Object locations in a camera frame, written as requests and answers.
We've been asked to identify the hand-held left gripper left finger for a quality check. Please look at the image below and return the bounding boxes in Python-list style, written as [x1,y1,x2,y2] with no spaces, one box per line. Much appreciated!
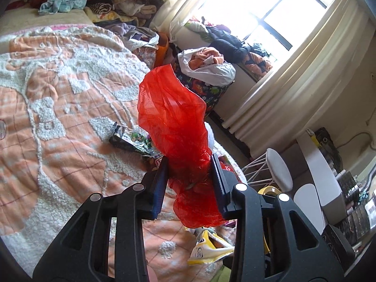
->
[32,155,170,282]

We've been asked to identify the floral cloth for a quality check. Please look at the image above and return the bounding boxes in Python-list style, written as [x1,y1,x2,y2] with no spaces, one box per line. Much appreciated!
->
[133,45,156,68]

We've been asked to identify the orange bag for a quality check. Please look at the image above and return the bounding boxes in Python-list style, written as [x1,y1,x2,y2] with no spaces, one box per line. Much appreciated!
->
[153,32,171,68]

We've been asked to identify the yellow snack wrapper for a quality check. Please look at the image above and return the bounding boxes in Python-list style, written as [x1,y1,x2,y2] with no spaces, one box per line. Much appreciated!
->
[187,228,235,265]

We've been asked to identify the window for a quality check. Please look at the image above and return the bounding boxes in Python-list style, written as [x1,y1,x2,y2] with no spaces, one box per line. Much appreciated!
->
[191,0,343,62]

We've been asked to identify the white desk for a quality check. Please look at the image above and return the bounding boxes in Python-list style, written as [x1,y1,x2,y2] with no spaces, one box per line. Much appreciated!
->
[294,131,349,227]

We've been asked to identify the pile of clothes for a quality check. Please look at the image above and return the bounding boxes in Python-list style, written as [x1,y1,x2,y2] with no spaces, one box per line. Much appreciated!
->
[6,0,168,36]

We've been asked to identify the orange patterned cloth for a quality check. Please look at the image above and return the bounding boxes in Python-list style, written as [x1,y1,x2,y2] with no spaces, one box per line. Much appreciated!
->
[244,51,274,74]

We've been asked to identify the green snack wrapper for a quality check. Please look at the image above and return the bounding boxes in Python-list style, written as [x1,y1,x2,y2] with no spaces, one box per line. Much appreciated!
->
[109,122,163,161]

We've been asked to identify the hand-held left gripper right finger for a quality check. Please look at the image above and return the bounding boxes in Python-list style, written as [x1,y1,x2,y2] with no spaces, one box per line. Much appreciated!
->
[210,153,347,282]

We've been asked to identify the wall cable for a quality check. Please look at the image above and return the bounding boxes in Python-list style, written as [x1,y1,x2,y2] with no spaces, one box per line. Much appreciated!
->
[335,131,372,150]

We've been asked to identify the red plastic bag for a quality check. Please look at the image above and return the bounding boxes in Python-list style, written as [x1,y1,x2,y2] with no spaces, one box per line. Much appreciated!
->
[137,64,235,229]

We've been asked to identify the white wire stool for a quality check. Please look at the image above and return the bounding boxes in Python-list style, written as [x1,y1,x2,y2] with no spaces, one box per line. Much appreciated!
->
[241,148,294,194]

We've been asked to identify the dark jacket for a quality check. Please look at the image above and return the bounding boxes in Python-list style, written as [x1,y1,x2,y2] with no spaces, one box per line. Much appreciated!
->
[206,25,253,63]

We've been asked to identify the black bag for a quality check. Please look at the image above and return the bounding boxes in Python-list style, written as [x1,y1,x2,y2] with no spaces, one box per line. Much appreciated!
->
[307,127,344,174]

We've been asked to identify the white plastic bag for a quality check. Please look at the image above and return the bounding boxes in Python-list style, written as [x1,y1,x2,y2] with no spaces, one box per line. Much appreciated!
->
[177,48,236,87]

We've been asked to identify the light blue cloth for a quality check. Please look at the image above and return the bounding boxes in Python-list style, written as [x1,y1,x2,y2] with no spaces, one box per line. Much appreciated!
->
[39,0,86,15]

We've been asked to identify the cream curtain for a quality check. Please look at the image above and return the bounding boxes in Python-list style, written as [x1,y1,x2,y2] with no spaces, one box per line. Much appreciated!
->
[222,0,373,150]
[150,0,235,44]

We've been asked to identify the dinosaur print fabric bin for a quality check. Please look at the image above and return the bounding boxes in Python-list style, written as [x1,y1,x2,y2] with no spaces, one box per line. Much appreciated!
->
[172,62,232,114]

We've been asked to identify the orange and white blanket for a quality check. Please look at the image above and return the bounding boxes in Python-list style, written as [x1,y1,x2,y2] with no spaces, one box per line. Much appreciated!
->
[0,25,247,279]

